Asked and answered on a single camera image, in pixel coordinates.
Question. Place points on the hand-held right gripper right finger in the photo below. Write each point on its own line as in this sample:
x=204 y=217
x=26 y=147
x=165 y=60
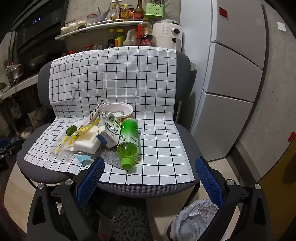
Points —
x=208 y=183

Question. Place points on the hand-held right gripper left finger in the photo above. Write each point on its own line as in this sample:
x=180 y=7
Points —
x=90 y=180

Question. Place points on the white foam block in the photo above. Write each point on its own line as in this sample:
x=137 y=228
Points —
x=86 y=144

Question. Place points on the bin with white bag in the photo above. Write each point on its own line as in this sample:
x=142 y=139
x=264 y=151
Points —
x=192 y=222

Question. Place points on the green plastic bottle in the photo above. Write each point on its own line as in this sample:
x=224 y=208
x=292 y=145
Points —
x=127 y=148

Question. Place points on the white milk carton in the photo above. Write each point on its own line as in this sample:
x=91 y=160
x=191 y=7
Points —
x=111 y=135

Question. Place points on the light blue paper scrap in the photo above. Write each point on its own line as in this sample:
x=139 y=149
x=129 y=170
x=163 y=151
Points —
x=83 y=159

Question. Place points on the grey felt pad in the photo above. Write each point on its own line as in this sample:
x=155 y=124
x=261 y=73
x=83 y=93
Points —
x=108 y=158

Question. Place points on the clear plastic tray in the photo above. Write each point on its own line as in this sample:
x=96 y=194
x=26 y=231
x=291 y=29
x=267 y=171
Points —
x=60 y=153

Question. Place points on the yellow plastic wrapper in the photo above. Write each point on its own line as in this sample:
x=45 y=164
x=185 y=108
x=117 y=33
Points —
x=81 y=133

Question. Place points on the small green cucumber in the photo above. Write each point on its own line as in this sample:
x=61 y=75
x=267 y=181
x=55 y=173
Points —
x=71 y=131

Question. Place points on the person's leg in leopard pants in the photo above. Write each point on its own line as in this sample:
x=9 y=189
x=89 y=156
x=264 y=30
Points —
x=131 y=224

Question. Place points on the paper noodle bowl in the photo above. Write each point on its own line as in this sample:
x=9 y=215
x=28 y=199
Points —
x=108 y=107

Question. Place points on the yellow door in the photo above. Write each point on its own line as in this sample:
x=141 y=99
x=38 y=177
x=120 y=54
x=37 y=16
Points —
x=282 y=197

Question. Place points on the tape roll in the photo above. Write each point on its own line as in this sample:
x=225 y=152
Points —
x=26 y=132

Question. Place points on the white black checked cloth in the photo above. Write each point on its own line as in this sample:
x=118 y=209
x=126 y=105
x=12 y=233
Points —
x=115 y=76

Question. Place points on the grey office chair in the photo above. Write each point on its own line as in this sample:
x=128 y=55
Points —
x=44 y=78

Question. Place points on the grey refrigerator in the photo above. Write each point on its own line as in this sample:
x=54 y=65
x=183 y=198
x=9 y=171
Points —
x=231 y=69

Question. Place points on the kitchen counter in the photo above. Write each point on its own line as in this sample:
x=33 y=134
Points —
x=20 y=87

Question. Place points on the metal pot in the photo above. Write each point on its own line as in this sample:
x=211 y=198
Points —
x=14 y=73

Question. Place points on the dark sauce bottle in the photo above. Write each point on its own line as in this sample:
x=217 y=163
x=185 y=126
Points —
x=111 y=41

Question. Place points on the green yellow-label bottle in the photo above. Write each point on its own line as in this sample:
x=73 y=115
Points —
x=119 y=39

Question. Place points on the white plastic jug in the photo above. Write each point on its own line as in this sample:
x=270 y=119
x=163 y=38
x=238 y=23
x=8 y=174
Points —
x=129 y=39

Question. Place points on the white-lidded spice jar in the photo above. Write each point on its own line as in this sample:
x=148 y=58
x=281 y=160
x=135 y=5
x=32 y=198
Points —
x=82 y=24
x=73 y=27
x=64 y=30

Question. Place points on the white kitchen appliance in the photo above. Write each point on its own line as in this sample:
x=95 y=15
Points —
x=164 y=34

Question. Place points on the large red-label oil bottle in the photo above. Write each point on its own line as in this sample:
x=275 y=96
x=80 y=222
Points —
x=143 y=34

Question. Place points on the glass jar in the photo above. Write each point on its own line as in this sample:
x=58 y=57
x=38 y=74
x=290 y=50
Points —
x=92 y=19

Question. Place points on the black range hood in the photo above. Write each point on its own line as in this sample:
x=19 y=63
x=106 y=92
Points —
x=39 y=25

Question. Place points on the clear seasoning bottle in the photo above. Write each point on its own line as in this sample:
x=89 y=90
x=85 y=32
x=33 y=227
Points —
x=113 y=12

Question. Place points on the yellow oil bottle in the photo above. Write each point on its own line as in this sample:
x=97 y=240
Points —
x=124 y=12

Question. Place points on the red fridge sticker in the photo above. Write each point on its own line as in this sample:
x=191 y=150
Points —
x=223 y=11

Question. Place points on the brown sauce bottle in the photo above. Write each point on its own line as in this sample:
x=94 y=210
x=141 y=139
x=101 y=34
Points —
x=138 y=10

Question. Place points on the green utensil holder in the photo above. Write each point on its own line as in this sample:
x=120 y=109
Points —
x=153 y=10

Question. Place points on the red wall sticker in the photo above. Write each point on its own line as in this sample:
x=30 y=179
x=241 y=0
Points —
x=292 y=136

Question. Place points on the white wall switch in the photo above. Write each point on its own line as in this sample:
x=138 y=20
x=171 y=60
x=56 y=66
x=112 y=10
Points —
x=281 y=26

